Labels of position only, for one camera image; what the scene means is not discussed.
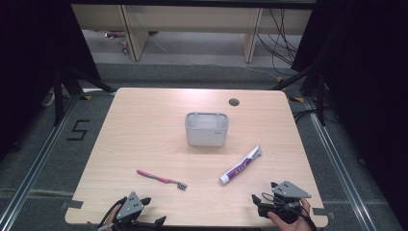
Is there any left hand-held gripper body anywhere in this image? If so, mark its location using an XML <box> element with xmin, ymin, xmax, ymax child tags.
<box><xmin>112</xmin><ymin>191</ymin><xmax>145</xmax><ymax>229</ymax></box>

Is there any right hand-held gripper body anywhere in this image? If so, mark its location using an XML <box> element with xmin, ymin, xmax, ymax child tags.
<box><xmin>258</xmin><ymin>180</ymin><xmax>313</xmax><ymax>224</ymax></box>

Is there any pink toothbrush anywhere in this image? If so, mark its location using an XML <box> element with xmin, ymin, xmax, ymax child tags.
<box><xmin>136</xmin><ymin>169</ymin><xmax>189</xmax><ymax>192</ymax></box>

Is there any white purple toothpaste tube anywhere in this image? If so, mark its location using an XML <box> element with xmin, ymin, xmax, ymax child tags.
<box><xmin>218</xmin><ymin>144</ymin><xmax>263</xmax><ymax>186</ymax></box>

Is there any grey plastic holder box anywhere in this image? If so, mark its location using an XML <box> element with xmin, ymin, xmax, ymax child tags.
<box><xmin>184</xmin><ymin>111</ymin><xmax>230</xmax><ymax>148</ymax></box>

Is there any person's left hand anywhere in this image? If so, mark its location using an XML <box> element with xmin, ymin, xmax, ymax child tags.
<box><xmin>102</xmin><ymin>205</ymin><xmax>122</xmax><ymax>231</ymax></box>

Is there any person's right hand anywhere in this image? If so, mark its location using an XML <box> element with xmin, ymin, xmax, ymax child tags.
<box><xmin>267</xmin><ymin>197</ymin><xmax>313</xmax><ymax>231</ymax></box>

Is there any black metal stand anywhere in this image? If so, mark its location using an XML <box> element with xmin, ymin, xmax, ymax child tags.
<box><xmin>270</xmin><ymin>62</ymin><xmax>327</xmax><ymax>127</ymax></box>
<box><xmin>52</xmin><ymin>63</ymin><xmax>117</xmax><ymax>127</ymax></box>

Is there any black curtain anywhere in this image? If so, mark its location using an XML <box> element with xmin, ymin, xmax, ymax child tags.
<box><xmin>0</xmin><ymin>0</ymin><xmax>102</xmax><ymax>162</ymax></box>
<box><xmin>290</xmin><ymin>0</ymin><xmax>408</xmax><ymax>225</ymax></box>

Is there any pink thing on floor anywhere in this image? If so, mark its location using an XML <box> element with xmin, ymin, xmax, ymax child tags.
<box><xmin>104</xmin><ymin>30</ymin><xmax>126</xmax><ymax>39</ymax></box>

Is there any light wooden desk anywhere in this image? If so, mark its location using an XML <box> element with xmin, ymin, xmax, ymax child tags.
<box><xmin>70</xmin><ymin>3</ymin><xmax>313</xmax><ymax>64</ymax></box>

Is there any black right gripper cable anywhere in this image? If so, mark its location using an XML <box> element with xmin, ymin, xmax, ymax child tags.
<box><xmin>261</xmin><ymin>192</ymin><xmax>318</xmax><ymax>231</ymax></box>

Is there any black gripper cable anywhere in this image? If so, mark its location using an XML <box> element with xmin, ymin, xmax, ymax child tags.
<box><xmin>261</xmin><ymin>192</ymin><xmax>318</xmax><ymax>231</ymax></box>
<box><xmin>97</xmin><ymin>196</ymin><xmax>128</xmax><ymax>230</ymax></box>

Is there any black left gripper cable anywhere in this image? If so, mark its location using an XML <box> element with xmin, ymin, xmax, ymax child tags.
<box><xmin>97</xmin><ymin>196</ymin><xmax>128</xmax><ymax>230</ymax></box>

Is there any aluminium floor rail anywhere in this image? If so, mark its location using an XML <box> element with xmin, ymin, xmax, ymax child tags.
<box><xmin>303</xmin><ymin>95</ymin><xmax>379</xmax><ymax>231</ymax></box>
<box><xmin>0</xmin><ymin>94</ymin><xmax>82</xmax><ymax>231</ymax></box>

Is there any bundle of black cables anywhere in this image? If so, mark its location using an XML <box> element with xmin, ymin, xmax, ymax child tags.
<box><xmin>256</xmin><ymin>8</ymin><xmax>302</xmax><ymax>77</ymax></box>

